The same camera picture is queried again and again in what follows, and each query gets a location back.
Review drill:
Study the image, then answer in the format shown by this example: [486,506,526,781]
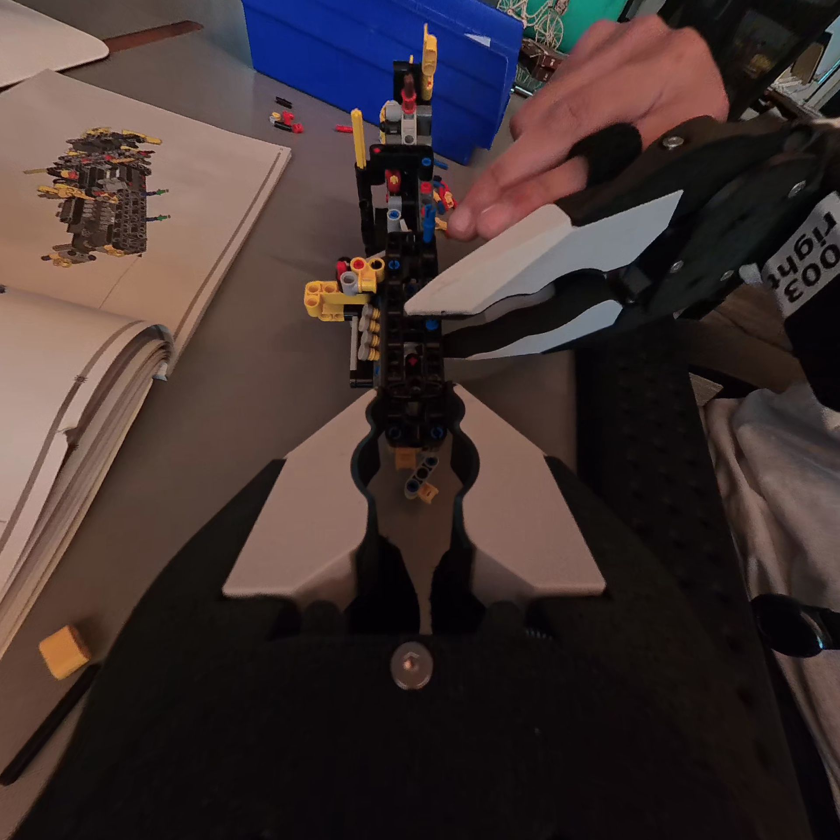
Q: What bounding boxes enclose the open instruction booklet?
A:
[0,69,293,658]

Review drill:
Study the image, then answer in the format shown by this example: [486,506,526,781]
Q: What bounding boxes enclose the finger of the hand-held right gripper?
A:
[445,298,630,362]
[402,190,685,320]

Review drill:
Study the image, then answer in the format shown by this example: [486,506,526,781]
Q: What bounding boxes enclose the teal felt bag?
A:
[495,0,624,51]

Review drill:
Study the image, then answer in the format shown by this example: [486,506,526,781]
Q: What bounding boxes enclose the small yellow lego block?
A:
[38,624,92,681]

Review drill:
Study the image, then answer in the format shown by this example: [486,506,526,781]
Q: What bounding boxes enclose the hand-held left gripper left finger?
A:
[222,386,380,603]

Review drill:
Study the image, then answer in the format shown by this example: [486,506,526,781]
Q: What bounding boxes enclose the scattered red blue lego pins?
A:
[430,172,462,232]

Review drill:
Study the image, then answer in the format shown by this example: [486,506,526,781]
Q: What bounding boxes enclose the blue plastic bin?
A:
[241,0,526,166]

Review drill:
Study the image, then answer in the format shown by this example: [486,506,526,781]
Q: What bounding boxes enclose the person's right hand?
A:
[445,16,731,242]

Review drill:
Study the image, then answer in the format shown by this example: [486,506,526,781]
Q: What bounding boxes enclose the dark lego axle pin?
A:
[0,663,103,786]

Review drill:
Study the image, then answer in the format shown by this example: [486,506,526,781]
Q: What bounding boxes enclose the black yellow lego car chassis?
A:
[303,23,462,504]

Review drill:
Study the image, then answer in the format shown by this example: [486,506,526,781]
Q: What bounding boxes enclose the white rounded board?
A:
[0,0,110,88]

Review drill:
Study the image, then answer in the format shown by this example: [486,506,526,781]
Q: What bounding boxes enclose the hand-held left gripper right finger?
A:
[451,385,607,601]

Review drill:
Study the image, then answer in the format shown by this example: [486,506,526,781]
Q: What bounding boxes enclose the black chest strap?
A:
[751,593,840,658]

